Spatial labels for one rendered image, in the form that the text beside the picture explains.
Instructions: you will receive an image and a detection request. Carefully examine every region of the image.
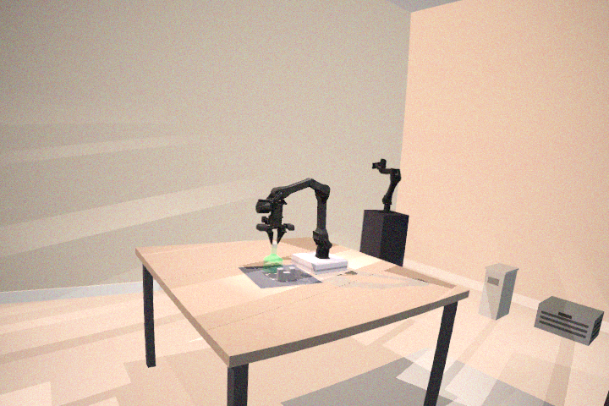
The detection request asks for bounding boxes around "green glass bottle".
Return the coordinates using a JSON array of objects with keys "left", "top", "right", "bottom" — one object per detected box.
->
[{"left": 263, "top": 241, "right": 283, "bottom": 273}]

